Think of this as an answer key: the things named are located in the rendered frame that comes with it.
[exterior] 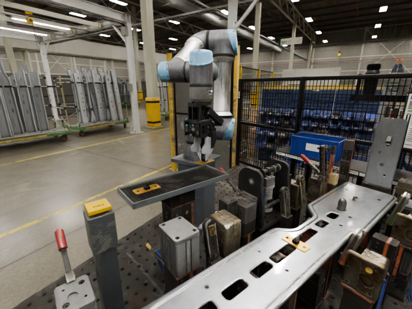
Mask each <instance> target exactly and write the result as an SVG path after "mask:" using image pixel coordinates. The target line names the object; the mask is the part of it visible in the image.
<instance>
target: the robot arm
mask: <svg viewBox="0 0 412 309"><path fill-rule="evenodd" d="M237 55H238V43H237V34H236V31H235V30H234V29H217V30H205V31H201V32H198V33H196V34H194V35H193V36H191V37H190V38H189V39H188V40H187V41H186V42H185V46H184V47H183V48H182V49H181V50H180V51H179V52H178V53H177V54H176V55H175V56H174V57H173V58H172V59H171V60H170V61H164V62H160V63H159V65H158V77H159V79H160V81H162V82H167V83H189V84H190V86H189V98H190V100H191V102H188V117H187V118H186V119H185V120H184V130H185V136H186V145H185V149H184V151H183V158H184V159H186V160H189V161H200V160H202V159H203V158H205V161H207V160H208V158H209V157H210V155H211V153H212V151H213V148H214V146H215V143H216V140H230V139H231V138H232V136H233V133H234V126H235V119H234V118H232V114H231V112H230V99H231V67H232V62H233V61H234V60H235V56H237ZM213 82H214V101H213V109H212V108H211V107H207V105H211V104H212V101H211V99H212V92H213V91H212V87H213Z"/></svg>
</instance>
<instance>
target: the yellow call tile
mask: <svg viewBox="0 0 412 309"><path fill-rule="evenodd" d="M84 208H85V210H86V212H87V214H88V216H92V215H95V214H98V213H102V212H105V211H107V210H111V209H112V206H111V205H110V204H109V202H108V201H107V199H106V198H105V199H101V200H97V201H94V202H90V203H87V204H84Z"/></svg>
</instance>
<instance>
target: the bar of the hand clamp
mask: <svg viewBox="0 0 412 309"><path fill-rule="evenodd" d="M317 149H318V150H319V175H322V176H324V177H325V176H326V178H325V181H327V151H329V152H332V151H333V147H332V146H329V147H327V145H321V146H319V147H318V148H317ZM325 181H324V182H325Z"/></svg>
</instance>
